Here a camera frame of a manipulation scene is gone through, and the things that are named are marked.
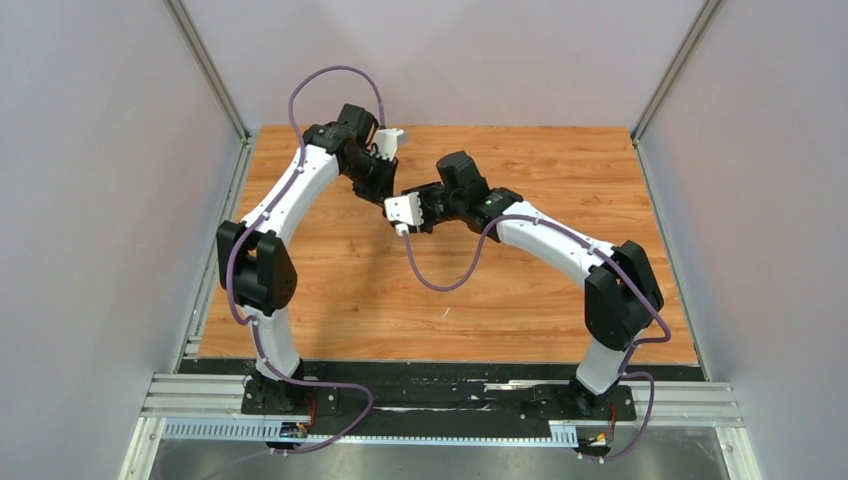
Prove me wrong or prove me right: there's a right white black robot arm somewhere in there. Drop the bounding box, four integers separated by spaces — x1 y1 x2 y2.
396 151 670 418

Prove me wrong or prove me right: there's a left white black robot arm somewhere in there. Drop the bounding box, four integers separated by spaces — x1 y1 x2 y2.
216 104 407 413

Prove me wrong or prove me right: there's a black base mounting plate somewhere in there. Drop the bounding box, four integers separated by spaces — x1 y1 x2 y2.
177 358 706 439

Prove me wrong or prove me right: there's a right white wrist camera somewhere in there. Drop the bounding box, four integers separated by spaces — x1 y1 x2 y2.
383 191 424 227

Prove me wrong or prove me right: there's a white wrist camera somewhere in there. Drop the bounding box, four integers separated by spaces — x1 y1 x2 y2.
372 128 408 161
383 191 424 227

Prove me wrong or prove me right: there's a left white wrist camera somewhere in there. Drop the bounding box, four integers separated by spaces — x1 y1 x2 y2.
372 128 408 161

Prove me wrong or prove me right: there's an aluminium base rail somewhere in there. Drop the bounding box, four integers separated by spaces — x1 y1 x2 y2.
120 374 760 479

